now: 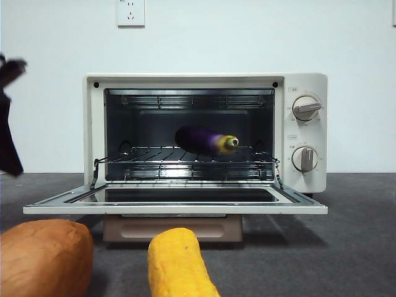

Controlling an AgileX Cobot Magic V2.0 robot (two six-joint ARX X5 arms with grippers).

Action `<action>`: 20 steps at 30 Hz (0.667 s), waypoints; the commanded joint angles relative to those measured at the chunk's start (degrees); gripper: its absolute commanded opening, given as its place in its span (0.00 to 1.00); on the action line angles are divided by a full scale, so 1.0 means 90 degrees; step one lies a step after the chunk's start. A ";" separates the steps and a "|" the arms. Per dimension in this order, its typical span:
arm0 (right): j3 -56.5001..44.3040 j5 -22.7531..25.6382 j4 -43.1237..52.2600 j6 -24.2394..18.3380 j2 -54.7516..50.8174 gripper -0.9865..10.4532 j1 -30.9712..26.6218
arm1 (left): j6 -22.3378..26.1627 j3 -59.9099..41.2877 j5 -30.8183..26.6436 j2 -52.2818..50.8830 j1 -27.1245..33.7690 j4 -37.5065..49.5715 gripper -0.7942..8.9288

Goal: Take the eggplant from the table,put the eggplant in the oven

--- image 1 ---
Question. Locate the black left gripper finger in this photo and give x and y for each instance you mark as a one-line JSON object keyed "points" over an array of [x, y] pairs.
{"points": [[7, 148]]}

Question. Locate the purple eggplant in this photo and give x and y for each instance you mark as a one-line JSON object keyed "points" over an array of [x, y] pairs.
{"points": [[198, 139]]}

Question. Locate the white Toshiba toaster oven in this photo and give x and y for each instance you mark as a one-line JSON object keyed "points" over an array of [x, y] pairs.
{"points": [[92, 123]]}

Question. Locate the brown sweet potato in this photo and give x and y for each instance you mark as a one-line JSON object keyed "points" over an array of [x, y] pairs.
{"points": [[43, 260]]}

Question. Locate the yellow corn cob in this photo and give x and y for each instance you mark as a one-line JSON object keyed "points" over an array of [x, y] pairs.
{"points": [[176, 263]]}

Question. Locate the temperature knob with sideways grip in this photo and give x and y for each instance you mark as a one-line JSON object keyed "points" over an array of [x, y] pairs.
{"points": [[306, 108]]}

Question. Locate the timer knob with upright grip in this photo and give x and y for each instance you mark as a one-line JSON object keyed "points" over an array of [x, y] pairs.
{"points": [[305, 159]]}

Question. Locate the white wall socket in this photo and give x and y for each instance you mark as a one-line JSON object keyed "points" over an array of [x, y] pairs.
{"points": [[130, 14]]}

